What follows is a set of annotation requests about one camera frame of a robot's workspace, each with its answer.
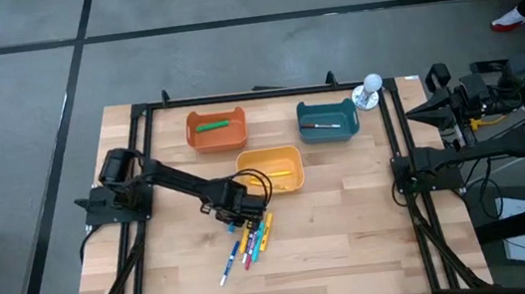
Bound brown Expo marker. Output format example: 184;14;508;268
300;119;343;135

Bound pink Expo marker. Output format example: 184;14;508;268
240;230;264;271

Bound white bulb silver base lamp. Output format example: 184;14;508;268
349;71;388;114

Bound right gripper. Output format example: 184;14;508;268
400;57;496;136

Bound orange plastic bin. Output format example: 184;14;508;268
183;104;252;157

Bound fat yellow Sharpie highlighter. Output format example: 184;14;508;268
255;211;279;253
236;226;254;255

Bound fat green highlighter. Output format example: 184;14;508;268
194;119;231;134

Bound yellow power plug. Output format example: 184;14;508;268
469;116;496;131

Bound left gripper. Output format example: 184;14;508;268
198;176;271;239

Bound teal plastic bin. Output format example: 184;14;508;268
294;95;362;147

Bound yellow plastic bin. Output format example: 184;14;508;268
234;144;307;200

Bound fat teal highlighter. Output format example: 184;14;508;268
247;221;270;264

